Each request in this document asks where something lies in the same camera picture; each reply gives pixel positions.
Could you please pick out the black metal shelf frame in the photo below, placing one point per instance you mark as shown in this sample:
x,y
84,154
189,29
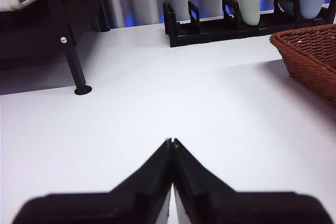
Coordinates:
x,y
76,64

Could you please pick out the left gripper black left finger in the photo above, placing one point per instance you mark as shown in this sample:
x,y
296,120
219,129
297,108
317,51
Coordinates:
x,y
118,208

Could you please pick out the brown wicker basket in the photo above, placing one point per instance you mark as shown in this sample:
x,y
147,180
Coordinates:
x,y
315,61

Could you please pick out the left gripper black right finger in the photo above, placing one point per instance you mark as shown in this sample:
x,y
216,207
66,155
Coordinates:
x,y
236,208

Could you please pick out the black dish rack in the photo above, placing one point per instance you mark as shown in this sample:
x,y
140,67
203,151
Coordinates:
x,y
189,36

